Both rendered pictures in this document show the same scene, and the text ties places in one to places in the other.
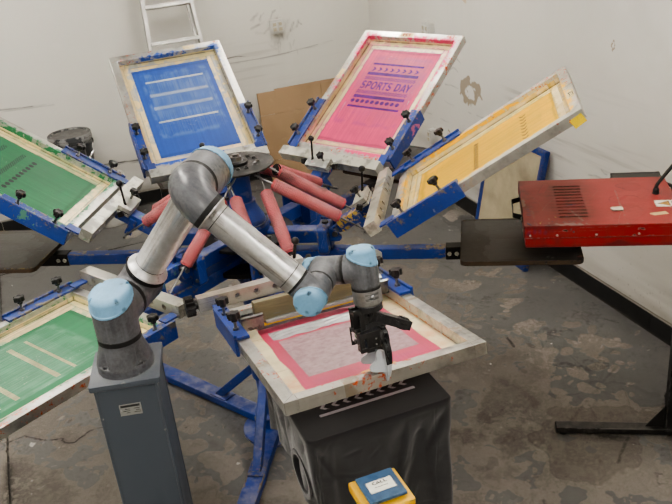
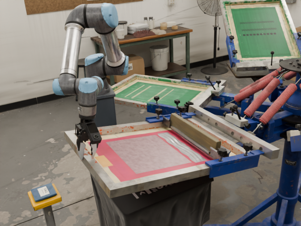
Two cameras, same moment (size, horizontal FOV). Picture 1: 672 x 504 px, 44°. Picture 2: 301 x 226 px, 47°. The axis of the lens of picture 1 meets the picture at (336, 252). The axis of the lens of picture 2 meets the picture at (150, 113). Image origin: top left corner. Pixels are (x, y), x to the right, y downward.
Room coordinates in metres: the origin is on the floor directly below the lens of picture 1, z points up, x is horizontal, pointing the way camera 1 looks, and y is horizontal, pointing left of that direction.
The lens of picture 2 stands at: (1.90, -1.45, 1.95)
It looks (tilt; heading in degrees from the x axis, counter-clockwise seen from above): 24 degrees down; 80
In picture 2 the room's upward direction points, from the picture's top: 3 degrees counter-clockwise
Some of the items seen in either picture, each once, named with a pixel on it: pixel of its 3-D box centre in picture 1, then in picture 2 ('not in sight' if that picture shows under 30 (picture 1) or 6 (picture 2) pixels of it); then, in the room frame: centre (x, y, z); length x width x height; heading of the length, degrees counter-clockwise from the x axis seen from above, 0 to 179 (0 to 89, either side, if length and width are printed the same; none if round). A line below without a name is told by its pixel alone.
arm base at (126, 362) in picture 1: (122, 348); (96, 84); (1.92, 0.60, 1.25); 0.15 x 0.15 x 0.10
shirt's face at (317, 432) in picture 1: (349, 377); (149, 173); (2.13, 0.00, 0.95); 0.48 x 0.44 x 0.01; 19
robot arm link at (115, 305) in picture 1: (114, 309); (96, 65); (1.93, 0.59, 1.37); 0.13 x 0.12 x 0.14; 164
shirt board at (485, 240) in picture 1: (408, 249); not in sight; (3.05, -0.30, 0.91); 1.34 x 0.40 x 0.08; 79
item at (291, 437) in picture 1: (298, 436); not in sight; (2.07, 0.17, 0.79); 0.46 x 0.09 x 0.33; 19
